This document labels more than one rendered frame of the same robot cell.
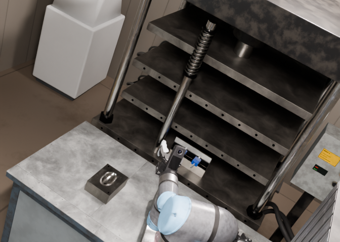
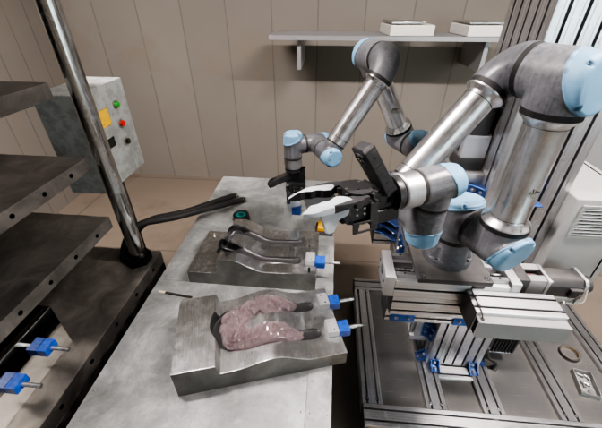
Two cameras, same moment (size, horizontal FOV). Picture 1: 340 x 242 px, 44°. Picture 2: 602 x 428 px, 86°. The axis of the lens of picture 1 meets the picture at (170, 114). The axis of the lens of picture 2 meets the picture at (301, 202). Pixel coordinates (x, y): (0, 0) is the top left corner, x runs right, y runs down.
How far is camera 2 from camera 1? 1.75 m
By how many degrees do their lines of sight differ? 80
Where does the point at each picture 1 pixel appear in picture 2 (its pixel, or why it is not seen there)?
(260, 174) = (98, 225)
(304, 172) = not seen: hidden behind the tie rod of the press
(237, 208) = (135, 278)
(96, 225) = not seen: outside the picture
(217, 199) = (124, 304)
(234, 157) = (60, 261)
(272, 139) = (60, 171)
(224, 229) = not seen: hidden behind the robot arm
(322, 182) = (120, 153)
